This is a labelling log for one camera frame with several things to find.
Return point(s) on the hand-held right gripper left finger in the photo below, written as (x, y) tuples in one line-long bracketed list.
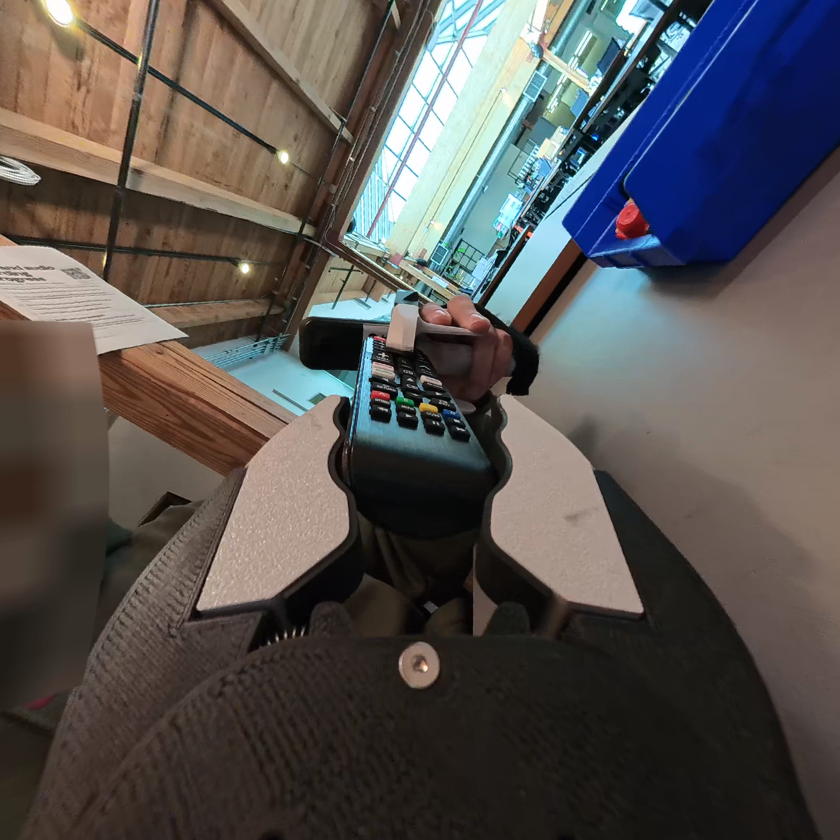
[(282, 525)]

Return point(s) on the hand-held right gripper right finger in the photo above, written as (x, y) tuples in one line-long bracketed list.
[(558, 531)]

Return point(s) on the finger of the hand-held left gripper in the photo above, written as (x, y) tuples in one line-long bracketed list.
[(403, 328)]

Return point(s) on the black remote control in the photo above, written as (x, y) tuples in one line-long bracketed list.
[(420, 459)]

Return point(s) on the blue plastic bin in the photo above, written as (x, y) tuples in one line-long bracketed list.
[(722, 131)]

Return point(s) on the person's left hand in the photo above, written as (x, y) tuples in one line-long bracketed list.
[(489, 364)]

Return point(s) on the person's olive jacket torso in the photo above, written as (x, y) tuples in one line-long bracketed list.
[(141, 544)]

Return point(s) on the red plastic piece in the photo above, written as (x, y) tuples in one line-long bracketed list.
[(631, 222)]

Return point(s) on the white paper notice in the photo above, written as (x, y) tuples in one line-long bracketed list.
[(79, 295)]

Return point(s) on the wooden post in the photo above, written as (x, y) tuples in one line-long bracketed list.
[(197, 400)]

